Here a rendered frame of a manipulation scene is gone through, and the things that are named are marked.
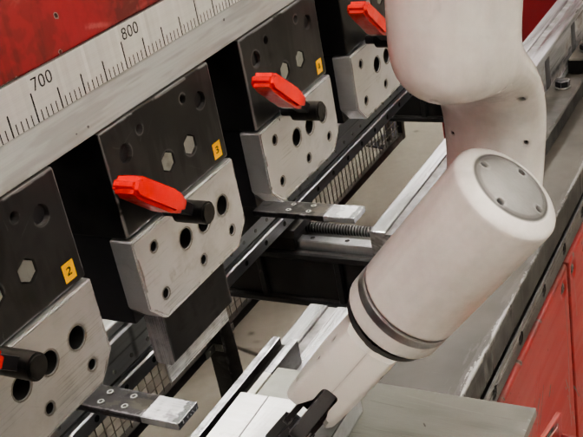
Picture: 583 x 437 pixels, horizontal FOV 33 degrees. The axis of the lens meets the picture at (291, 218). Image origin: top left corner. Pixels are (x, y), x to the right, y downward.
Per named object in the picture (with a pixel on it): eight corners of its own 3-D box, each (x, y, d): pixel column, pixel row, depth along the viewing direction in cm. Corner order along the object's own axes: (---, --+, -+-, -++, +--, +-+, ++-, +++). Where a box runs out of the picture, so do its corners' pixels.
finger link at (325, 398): (352, 352, 80) (333, 371, 85) (298, 425, 76) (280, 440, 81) (364, 361, 80) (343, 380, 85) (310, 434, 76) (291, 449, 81)
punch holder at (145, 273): (156, 330, 76) (101, 134, 69) (71, 317, 80) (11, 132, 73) (249, 237, 88) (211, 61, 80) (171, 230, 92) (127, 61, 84)
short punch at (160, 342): (180, 384, 86) (155, 291, 82) (161, 381, 87) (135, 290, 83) (237, 322, 93) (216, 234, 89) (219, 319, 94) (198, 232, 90)
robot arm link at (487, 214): (396, 231, 81) (346, 287, 73) (488, 120, 72) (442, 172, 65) (475, 298, 80) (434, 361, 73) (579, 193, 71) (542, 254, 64)
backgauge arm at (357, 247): (405, 319, 151) (394, 239, 144) (81, 278, 181) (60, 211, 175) (423, 291, 157) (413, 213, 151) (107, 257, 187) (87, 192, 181)
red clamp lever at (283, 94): (278, 68, 82) (327, 104, 91) (236, 68, 84) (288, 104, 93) (274, 88, 82) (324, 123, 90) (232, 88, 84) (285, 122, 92)
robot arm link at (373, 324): (390, 233, 80) (372, 256, 82) (347, 290, 73) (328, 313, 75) (472, 298, 80) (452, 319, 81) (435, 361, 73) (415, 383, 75)
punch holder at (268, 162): (275, 211, 91) (240, 40, 84) (199, 205, 95) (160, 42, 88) (341, 144, 103) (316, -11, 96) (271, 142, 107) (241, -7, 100)
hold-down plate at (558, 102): (544, 160, 160) (542, 144, 159) (511, 159, 163) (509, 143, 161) (585, 92, 183) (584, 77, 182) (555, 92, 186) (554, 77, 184)
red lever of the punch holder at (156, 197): (143, 172, 67) (217, 204, 75) (95, 169, 69) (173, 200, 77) (138, 198, 67) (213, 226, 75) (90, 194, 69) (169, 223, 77)
